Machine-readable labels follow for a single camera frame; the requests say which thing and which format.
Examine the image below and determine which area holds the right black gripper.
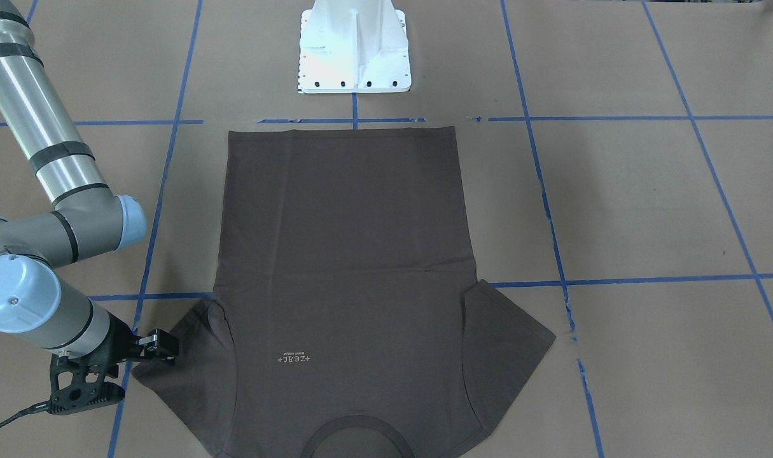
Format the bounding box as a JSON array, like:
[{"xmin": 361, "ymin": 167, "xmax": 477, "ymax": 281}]
[{"xmin": 99, "ymin": 318, "xmax": 179, "ymax": 368}]

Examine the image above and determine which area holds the dark brown t-shirt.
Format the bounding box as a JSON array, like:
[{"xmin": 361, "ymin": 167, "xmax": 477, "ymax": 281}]
[{"xmin": 132, "ymin": 127, "xmax": 555, "ymax": 457}]

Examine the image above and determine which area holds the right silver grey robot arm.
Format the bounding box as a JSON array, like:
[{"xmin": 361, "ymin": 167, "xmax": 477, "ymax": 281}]
[{"xmin": 0, "ymin": 1, "xmax": 197, "ymax": 335}]

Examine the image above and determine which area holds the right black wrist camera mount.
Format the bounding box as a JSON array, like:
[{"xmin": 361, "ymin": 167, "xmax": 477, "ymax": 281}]
[{"xmin": 46, "ymin": 356, "xmax": 125, "ymax": 415}]

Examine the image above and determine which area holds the black braided cable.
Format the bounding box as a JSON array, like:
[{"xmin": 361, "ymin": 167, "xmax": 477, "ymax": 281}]
[{"xmin": 0, "ymin": 402, "xmax": 51, "ymax": 438}]

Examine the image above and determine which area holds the white metal camera stand base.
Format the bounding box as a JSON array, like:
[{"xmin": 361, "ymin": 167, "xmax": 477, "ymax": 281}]
[{"xmin": 297, "ymin": 1, "xmax": 412, "ymax": 95}]

